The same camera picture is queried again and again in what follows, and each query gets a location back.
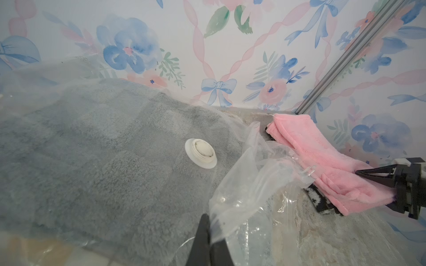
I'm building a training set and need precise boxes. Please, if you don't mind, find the right aluminium corner post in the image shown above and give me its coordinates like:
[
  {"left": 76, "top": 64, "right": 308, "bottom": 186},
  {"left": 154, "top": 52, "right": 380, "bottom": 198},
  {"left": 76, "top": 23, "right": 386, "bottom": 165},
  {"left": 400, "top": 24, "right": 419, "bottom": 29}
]
[{"left": 291, "top": 0, "right": 409, "bottom": 115}]

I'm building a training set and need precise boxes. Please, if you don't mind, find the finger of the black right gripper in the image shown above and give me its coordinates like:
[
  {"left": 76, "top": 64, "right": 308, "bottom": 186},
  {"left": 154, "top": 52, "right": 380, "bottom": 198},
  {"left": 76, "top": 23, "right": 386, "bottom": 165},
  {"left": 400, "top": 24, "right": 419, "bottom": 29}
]
[
  {"left": 355, "top": 165, "right": 397, "bottom": 175},
  {"left": 355, "top": 171, "right": 396, "bottom": 187}
]

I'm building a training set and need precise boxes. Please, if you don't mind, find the orange cream striped blanket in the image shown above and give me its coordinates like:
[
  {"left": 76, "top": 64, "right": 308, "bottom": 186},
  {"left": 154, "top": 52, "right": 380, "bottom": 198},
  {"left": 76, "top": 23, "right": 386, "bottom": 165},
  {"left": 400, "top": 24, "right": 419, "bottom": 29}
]
[{"left": 1, "top": 231, "right": 120, "bottom": 266}]

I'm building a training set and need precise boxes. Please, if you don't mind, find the clear plastic vacuum bag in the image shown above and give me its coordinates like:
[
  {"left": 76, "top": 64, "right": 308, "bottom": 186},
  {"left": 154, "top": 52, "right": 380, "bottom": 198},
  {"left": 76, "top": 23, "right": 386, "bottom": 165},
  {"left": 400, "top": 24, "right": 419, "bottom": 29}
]
[{"left": 1, "top": 59, "right": 312, "bottom": 266}]

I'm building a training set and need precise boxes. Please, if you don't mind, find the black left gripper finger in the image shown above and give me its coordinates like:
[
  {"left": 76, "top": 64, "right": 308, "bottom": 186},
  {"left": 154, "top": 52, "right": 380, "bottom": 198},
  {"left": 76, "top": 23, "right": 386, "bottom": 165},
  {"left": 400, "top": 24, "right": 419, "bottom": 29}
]
[{"left": 185, "top": 213, "right": 234, "bottom": 266}]

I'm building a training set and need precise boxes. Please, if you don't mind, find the white round bag valve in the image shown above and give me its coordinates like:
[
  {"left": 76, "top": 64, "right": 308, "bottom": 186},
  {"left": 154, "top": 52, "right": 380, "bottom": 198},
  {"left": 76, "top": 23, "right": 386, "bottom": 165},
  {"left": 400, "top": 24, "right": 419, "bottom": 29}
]
[{"left": 185, "top": 139, "right": 217, "bottom": 169}]

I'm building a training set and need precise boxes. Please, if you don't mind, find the pink fluffy blanket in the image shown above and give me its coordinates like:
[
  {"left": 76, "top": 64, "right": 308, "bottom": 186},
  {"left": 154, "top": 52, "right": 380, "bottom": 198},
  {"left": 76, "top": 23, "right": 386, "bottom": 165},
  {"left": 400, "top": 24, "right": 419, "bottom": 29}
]
[{"left": 266, "top": 114, "right": 396, "bottom": 216}]

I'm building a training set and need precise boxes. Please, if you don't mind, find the black white patterned blanket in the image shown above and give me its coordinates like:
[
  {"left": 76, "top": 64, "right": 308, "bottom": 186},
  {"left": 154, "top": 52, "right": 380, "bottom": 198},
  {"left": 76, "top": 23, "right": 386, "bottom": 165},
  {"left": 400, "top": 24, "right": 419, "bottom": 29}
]
[{"left": 265, "top": 123, "right": 343, "bottom": 217}]

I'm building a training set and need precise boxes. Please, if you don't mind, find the grey fluffy blanket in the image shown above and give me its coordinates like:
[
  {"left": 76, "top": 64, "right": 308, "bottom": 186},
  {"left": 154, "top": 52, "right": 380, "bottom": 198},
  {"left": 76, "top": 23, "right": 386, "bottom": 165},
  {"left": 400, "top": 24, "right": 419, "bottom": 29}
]
[{"left": 1, "top": 79, "right": 249, "bottom": 266}]

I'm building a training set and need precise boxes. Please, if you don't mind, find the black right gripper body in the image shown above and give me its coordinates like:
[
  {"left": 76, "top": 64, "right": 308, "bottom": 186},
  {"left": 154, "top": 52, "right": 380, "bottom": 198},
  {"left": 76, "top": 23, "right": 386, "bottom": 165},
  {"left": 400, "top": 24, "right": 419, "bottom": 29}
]
[{"left": 387, "top": 157, "right": 426, "bottom": 219}]

